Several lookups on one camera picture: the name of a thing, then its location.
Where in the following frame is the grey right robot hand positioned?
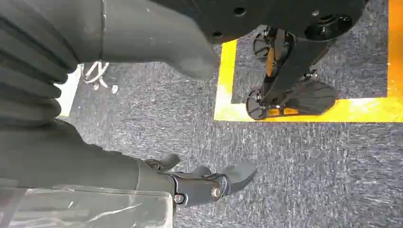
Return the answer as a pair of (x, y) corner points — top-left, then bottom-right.
(0, 0), (258, 209)

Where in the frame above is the white flat board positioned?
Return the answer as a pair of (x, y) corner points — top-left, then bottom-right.
(54, 64), (83, 118)

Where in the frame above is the ribbed grey right arm sleeve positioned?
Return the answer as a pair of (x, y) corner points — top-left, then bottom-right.
(0, 13), (79, 130)

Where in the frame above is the black robot leg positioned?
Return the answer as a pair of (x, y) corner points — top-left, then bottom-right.
(245, 27), (340, 121)

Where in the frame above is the clear plastic plate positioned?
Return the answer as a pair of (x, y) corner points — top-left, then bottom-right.
(0, 179), (174, 228)

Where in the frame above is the white cable bundle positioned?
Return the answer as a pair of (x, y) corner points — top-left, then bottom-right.
(80, 61), (119, 95)

